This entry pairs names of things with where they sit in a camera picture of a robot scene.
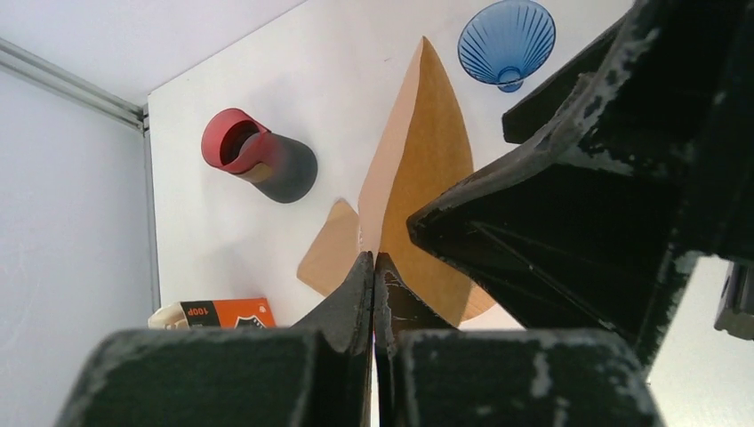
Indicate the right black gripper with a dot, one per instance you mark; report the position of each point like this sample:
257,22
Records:
598,219

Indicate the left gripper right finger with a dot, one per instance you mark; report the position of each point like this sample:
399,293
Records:
433,374

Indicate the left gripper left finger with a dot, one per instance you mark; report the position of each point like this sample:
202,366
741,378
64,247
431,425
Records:
314,373

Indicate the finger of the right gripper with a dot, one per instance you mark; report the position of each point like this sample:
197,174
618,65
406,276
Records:
538,107

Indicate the orange coffee filter box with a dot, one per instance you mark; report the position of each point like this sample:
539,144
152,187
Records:
233,313

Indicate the brown paper coffee filter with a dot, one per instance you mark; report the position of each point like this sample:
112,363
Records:
424,150
333,251

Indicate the blue glass dripper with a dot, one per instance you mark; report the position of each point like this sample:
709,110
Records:
506,42

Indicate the red black carafe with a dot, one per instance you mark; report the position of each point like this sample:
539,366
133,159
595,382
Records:
281,168

